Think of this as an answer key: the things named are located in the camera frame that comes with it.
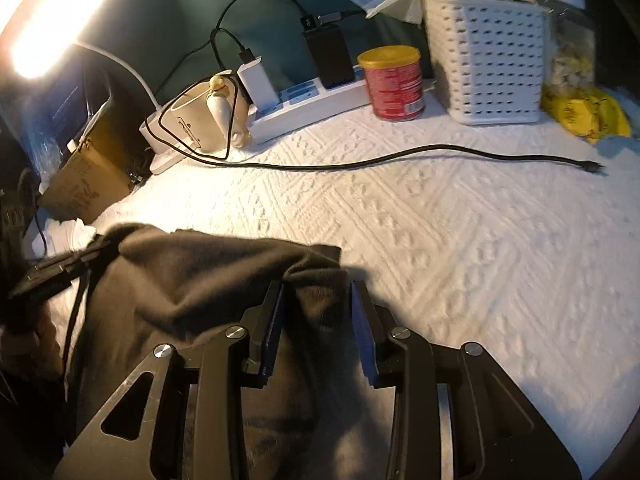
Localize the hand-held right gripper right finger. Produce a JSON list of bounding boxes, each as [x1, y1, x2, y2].
[[349, 280, 583, 480]]

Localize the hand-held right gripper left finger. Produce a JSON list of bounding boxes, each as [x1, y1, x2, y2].
[[52, 280, 287, 480]]

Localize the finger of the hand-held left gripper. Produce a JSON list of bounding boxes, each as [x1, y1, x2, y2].
[[10, 237, 113, 302]]

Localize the dark brown pants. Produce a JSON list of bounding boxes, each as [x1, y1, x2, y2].
[[62, 223, 401, 480]]

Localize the person's left hand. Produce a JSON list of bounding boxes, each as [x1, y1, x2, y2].
[[0, 305, 65, 378]]

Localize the brown cardboard box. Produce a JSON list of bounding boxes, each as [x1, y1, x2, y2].
[[37, 145, 133, 223]]

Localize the white textured blanket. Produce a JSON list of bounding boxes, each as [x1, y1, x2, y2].
[[30, 85, 640, 476]]

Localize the dark blue monitor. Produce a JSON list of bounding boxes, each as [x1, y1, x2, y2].
[[20, 45, 118, 161]]

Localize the white mug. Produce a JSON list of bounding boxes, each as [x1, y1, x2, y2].
[[162, 82, 236, 155]]

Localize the white desk lamp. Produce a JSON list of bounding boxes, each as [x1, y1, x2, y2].
[[10, 0, 186, 176]]

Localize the white power strip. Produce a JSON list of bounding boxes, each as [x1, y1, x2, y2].
[[247, 65, 373, 145]]

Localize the red can with yellow lid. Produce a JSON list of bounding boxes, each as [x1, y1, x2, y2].
[[357, 45, 427, 121]]

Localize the white charger plug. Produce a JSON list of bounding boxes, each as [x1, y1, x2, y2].
[[236, 57, 278, 111]]

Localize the black power adapter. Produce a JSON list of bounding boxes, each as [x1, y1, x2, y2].
[[302, 25, 356, 89]]

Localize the white perforated plastic basket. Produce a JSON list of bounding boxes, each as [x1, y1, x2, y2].
[[422, 0, 547, 126]]

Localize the yellow snack bag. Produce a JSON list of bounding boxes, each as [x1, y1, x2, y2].
[[542, 85, 632, 145]]

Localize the clear jar with white lid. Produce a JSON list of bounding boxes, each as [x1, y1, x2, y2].
[[522, 0, 598, 96]]

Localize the long black charging cable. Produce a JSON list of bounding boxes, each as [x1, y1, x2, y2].
[[157, 27, 607, 173]]

